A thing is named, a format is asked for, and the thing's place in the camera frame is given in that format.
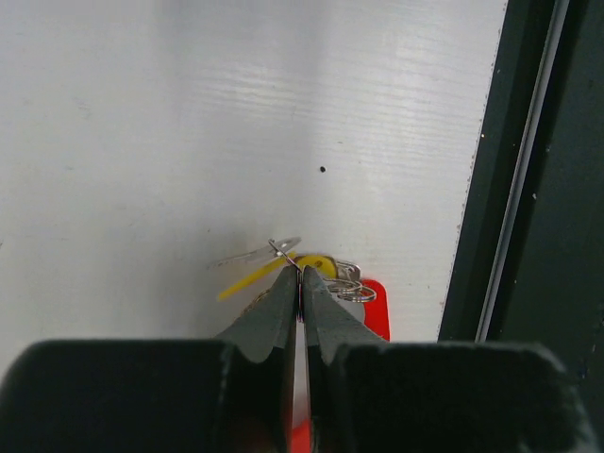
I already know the red handled key organizer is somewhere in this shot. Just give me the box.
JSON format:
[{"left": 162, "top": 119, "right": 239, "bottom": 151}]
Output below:
[{"left": 266, "top": 251, "right": 391, "bottom": 452}]

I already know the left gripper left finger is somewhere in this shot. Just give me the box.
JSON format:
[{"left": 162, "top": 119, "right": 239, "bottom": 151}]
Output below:
[{"left": 1, "top": 267, "right": 298, "bottom": 452}]

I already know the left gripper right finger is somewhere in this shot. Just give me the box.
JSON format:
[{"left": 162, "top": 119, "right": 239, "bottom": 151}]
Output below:
[{"left": 301, "top": 268, "right": 602, "bottom": 452}]

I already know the key with yellow window tag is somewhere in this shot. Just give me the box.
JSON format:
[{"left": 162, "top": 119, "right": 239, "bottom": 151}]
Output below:
[{"left": 208, "top": 236, "right": 302, "bottom": 301}]

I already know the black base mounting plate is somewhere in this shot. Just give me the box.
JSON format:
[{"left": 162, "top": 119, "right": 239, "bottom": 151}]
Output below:
[{"left": 439, "top": 1, "right": 603, "bottom": 385}]

